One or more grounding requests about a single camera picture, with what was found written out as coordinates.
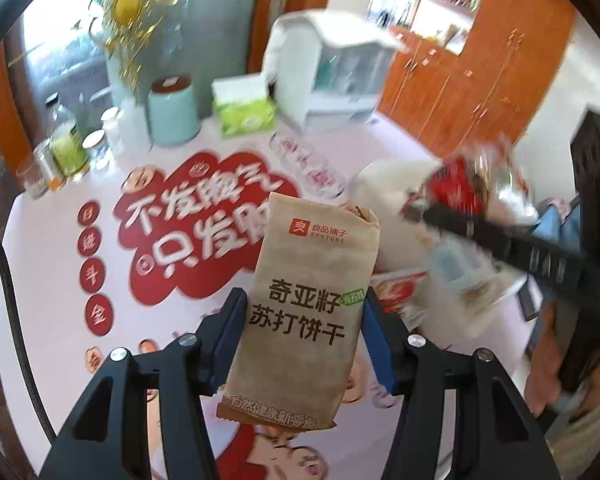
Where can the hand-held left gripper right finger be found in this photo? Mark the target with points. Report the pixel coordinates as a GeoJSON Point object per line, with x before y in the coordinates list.
{"type": "Point", "coordinates": [380, 340]}

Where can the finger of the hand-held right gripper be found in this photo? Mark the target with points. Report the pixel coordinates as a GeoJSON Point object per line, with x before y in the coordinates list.
{"type": "Point", "coordinates": [505, 245]}

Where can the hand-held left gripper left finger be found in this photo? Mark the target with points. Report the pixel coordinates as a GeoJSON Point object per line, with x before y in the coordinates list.
{"type": "Point", "coordinates": [227, 335]}

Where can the red snack packet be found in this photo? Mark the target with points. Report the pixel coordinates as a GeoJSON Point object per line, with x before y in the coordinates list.
{"type": "Point", "coordinates": [460, 185]}

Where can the brown cracker packet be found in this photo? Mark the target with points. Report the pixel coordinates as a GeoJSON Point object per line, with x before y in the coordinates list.
{"type": "Point", "coordinates": [305, 310]}

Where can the white bag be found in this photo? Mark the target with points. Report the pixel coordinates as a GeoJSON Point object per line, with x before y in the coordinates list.
{"type": "Point", "coordinates": [395, 195]}

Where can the person's right hand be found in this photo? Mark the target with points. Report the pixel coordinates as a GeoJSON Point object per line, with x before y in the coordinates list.
{"type": "Point", "coordinates": [542, 360]}

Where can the person's leg blue jeans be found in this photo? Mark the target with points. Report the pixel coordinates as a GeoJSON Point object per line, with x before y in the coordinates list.
{"type": "Point", "coordinates": [555, 227]}

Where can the red white snack box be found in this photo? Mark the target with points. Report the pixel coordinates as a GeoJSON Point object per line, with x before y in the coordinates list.
{"type": "Point", "coordinates": [400, 290]}

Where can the black furniture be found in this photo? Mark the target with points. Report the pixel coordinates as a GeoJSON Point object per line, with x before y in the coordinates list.
{"type": "Point", "coordinates": [597, 150]}

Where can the wooden cabinet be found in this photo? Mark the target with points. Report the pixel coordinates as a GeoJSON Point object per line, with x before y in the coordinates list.
{"type": "Point", "coordinates": [505, 60]}

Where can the green tissue box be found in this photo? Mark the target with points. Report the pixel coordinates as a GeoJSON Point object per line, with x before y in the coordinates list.
{"type": "Point", "coordinates": [245, 110]}

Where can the teal canister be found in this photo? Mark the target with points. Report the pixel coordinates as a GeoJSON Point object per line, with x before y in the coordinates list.
{"type": "Point", "coordinates": [172, 115]}

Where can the small white lid jar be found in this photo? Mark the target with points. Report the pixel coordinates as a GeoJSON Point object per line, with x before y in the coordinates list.
{"type": "Point", "coordinates": [97, 147]}

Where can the green label glass jar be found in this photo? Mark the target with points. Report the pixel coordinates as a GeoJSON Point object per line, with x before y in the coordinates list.
{"type": "Point", "coordinates": [67, 145]}

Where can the clear glass jar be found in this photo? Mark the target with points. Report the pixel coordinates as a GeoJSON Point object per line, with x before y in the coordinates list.
{"type": "Point", "coordinates": [35, 175]}

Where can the white vase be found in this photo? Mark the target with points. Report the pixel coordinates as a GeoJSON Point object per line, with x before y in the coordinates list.
{"type": "Point", "coordinates": [125, 105]}

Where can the white countertop cabinet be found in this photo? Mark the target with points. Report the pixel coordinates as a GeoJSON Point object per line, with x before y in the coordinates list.
{"type": "Point", "coordinates": [290, 60]}

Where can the gold tinsel decoration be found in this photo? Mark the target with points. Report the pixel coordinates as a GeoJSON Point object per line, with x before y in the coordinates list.
{"type": "Point", "coordinates": [127, 7]}

